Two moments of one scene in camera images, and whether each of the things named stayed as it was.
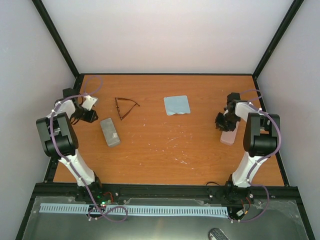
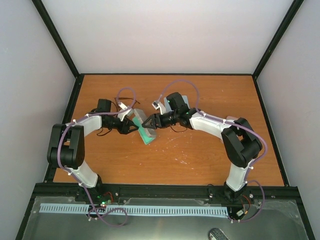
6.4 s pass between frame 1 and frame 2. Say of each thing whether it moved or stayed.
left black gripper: moved
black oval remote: stayed
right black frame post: stayed
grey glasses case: moved
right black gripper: moved
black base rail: stayed
